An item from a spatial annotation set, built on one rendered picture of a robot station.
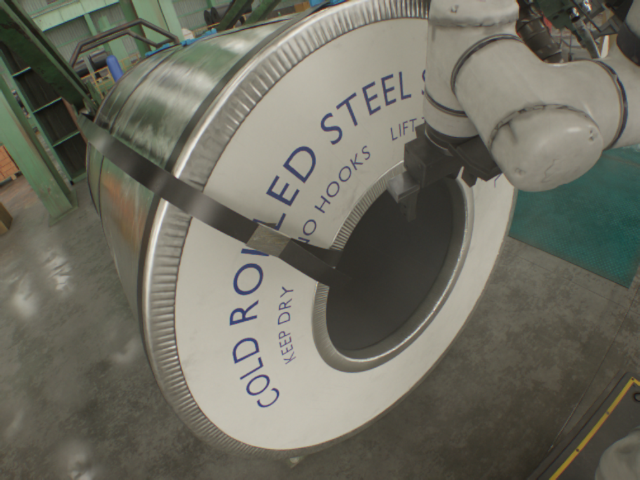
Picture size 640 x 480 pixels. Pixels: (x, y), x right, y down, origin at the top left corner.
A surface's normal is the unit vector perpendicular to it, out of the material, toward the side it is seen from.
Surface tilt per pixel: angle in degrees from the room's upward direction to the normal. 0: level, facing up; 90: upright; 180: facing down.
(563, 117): 28
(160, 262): 89
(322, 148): 90
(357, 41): 90
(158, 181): 50
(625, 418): 0
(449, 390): 0
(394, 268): 33
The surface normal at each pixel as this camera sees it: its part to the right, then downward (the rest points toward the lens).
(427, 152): -0.16, -0.42
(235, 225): 0.42, 0.42
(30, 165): 0.60, 0.40
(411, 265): -0.68, -0.21
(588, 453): -0.23, -0.75
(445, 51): -0.95, 0.12
